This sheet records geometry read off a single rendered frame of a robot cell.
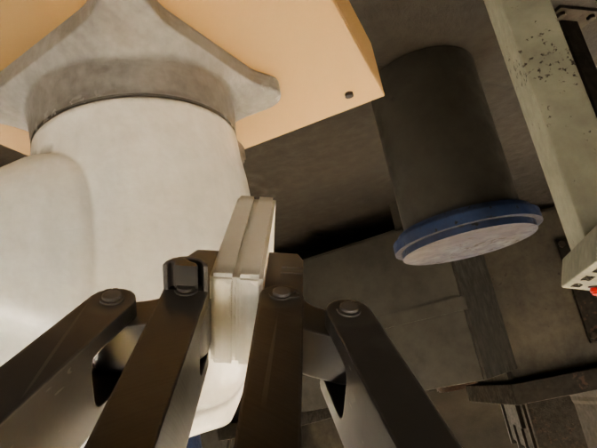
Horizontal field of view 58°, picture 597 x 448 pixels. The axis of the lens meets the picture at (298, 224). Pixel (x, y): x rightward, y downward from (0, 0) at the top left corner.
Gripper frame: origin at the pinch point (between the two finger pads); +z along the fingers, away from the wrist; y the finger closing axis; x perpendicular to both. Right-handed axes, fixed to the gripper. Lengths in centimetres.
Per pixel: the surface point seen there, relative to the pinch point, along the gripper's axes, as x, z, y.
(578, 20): 10, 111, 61
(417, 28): 6, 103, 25
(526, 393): -141, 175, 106
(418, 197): -27, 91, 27
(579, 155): -8, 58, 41
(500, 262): -99, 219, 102
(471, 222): -28, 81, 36
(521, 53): 4, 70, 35
